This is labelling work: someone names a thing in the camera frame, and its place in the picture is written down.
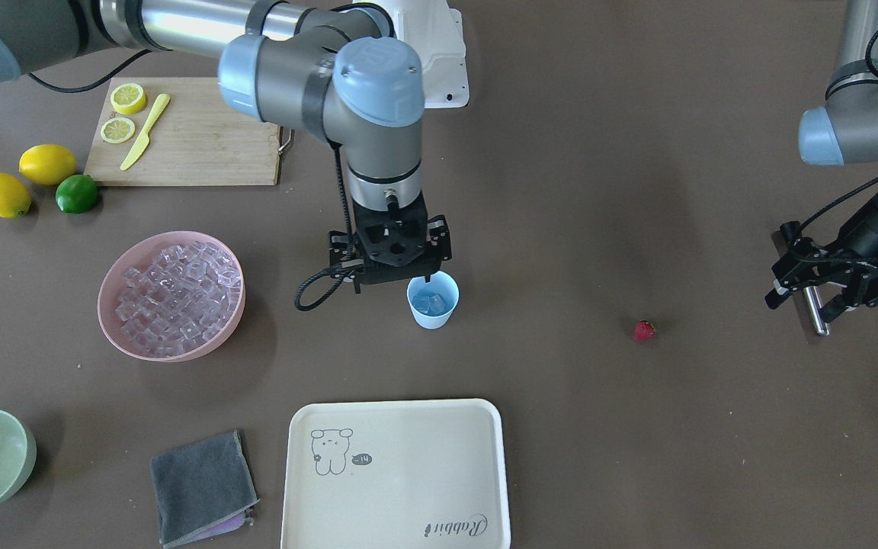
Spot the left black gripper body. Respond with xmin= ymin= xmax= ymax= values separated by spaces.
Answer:
xmin=771 ymin=194 xmax=878 ymax=306

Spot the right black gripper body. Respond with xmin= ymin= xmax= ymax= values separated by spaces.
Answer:
xmin=328 ymin=194 xmax=453 ymax=293

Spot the steel muddler black tip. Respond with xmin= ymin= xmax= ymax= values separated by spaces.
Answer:
xmin=803 ymin=286 xmax=832 ymax=337

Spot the clear ice cube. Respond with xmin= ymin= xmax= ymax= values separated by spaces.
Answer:
xmin=412 ymin=291 xmax=449 ymax=316

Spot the light blue plastic cup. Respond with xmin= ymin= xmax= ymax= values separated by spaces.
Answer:
xmin=405 ymin=271 xmax=460 ymax=329

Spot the red strawberry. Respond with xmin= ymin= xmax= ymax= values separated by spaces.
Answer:
xmin=632 ymin=319 xmax=656 ymax=342

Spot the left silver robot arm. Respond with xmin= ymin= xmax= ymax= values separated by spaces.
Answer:
xmin=765 ymin=1 xmax=878 ymax=323

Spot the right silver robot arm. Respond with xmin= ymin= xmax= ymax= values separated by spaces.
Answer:
xmin=0 ymin=1 xmax=452 ymax=287

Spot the pink bowl of ice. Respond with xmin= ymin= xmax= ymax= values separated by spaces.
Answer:
xmin=97 ymin=232 xmax=247 ymax=362

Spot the wooden cutting board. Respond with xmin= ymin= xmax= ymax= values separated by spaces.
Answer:
xmin=84 ymin=77 xmax=295 ymax=187

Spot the cream rabbit tray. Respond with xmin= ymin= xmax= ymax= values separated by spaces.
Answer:
xmin=280 ymin=397 xmax=511 ymax=548

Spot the yellow plastic knife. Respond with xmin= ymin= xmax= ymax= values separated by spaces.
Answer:
xmin=119 ymin=93 xmax=171 ymax=171

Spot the lemon half slice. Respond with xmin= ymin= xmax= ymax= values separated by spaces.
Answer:
xmin=98 ymin=116 xmax=136 ymax=145
xmin=109 ymin=82 xmax=149 ymax=115

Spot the grey folded cloth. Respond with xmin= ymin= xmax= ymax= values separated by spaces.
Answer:
xmin=150 ymin=430 xmax=259 ymax=548

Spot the green lime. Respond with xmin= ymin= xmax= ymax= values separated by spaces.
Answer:
xmin=55 ymin=175 xmax=100 ymax=214

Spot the yellow lemon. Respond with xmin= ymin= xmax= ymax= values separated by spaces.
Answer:
xmin=0 ymin=172 xmax=34 ymax=219
xmin=18 ymin=143 xmax=77 ymax=185

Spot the white camera pillar base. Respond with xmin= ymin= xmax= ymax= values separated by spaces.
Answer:
xmin=379 ymin=1 xmax=469 ymax=109

